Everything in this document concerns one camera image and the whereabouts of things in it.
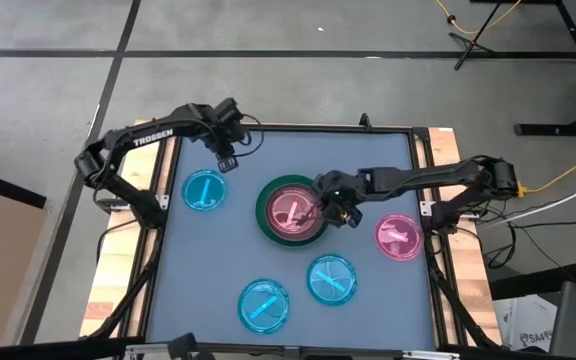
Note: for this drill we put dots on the white printed box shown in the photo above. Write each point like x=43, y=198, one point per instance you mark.
x=528, y=322

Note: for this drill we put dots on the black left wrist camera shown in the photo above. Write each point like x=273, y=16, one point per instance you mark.
x=229, y=107

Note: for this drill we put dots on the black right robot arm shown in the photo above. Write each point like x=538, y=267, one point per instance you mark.
x=418, y=175

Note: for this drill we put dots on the large green plastic plate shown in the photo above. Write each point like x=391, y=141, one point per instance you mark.
x=262, y=220

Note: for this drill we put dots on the pink translucent plastic plate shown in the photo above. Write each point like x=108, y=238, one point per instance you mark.
x=285, y=210
x=274, y=227
x=399, y=237

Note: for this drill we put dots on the black table-level camera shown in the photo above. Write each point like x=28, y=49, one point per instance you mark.
x=183, y=345

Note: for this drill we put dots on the wooden table board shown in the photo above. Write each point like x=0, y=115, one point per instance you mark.
x=118, y=260

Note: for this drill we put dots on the black frame clamp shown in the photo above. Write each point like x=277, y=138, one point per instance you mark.
x=365, y=120

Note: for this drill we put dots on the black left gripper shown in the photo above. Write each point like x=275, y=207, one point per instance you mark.
x=225, y=137

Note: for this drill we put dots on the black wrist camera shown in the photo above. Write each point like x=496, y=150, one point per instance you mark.
x=354, y=220
x=229, y=107

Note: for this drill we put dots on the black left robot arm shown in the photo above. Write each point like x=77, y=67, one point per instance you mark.
x=153, y=137

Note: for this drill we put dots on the black aluminium table frame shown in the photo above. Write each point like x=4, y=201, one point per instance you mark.
x=420, y=150

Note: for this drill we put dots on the blue translucent plastic plate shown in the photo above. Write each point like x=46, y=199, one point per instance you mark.
x=331, y=279
x=263, y=306
x=203, y=190

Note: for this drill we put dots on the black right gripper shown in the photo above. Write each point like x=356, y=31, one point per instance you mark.
x=340, y=192

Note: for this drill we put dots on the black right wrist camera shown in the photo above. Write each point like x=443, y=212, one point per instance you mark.
x=354, y=220

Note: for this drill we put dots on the silver metal bar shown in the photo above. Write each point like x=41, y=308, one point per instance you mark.
x=268, y=351

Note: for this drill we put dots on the black tripod stand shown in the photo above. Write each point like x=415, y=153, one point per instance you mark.
x=470, y=42

